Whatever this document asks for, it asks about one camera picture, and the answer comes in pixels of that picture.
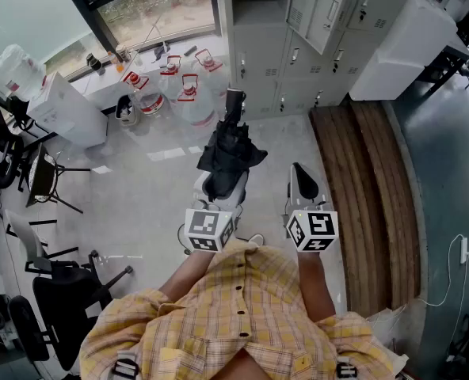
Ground black strap buckle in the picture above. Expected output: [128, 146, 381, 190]
[335, 356, 358, 380]
[111, 352, 140, 380]

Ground person's right forearm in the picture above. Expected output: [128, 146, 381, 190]
[296, 249, 337, 324]

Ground white plastic bag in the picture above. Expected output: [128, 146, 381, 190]
[367, 306, 410, 371]

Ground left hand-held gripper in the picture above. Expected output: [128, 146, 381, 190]
[184, 171, 249, 253]

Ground black office chair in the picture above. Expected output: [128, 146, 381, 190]
[8, 247, 135, 371]

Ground black stool patterned seat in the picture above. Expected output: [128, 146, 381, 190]
[25, 143, 91, 215]

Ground person's chest skin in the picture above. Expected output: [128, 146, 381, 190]
[218, 348, 275, 380]

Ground grey metal locker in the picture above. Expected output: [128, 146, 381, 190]
[214, 0, 414, 122]

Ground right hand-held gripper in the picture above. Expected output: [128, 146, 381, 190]
[284, 162, 340, 253]

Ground grey office chair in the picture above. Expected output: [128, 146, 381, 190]
[4, 210, 79, 272]

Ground black umbrella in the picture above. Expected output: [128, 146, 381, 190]
[196, 87, 269, 203]

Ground translucent plastic bag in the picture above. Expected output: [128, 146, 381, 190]
[0, 44, 48, 102]

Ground small waste bin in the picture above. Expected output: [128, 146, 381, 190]
[114, 94, 140, 127]

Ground dark cloth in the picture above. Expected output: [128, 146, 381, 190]
[151, 42, 171, 63]

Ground black window frame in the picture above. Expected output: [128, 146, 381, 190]
[55, 0, 223, 55]

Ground white power adapter cable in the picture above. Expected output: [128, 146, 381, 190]
[418, 234, 469, 308]

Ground large white box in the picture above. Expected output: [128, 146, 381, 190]
[348, 0, 459, 102]

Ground black mesh chair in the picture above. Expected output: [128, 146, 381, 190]
[0, 104, 25, 189]

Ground person's left forearm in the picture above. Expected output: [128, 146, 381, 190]
[158, 247, 219, 304]

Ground person's yellow plaid shirt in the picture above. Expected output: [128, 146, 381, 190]
[78, 239, 398, 380]

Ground black table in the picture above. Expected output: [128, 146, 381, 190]
[412, 33, 469, 98]

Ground black floor cable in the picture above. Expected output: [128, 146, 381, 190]
[177, 223, 193, 257]

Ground wooden slat bench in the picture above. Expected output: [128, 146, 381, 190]
[308, 101, 421, 318]

